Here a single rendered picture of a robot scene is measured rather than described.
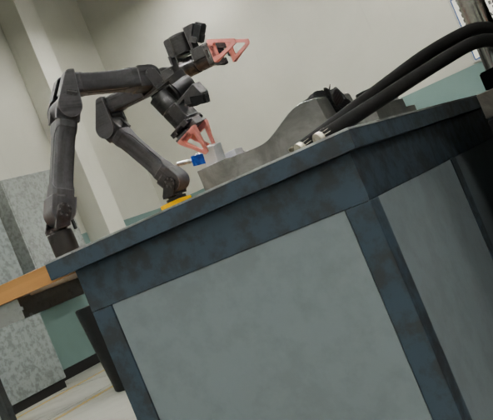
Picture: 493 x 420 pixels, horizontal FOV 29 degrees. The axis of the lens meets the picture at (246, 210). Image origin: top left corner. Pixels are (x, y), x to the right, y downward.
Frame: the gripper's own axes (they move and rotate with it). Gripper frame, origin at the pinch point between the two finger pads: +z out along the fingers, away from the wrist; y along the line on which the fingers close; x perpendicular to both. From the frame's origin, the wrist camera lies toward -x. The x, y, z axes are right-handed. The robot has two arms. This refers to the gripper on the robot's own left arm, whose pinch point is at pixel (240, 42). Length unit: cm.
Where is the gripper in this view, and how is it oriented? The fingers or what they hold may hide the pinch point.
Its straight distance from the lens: 269.0
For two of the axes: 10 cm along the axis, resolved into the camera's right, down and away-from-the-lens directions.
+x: 3.7, 9.3, -0.1
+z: 8.4, -3.3, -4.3
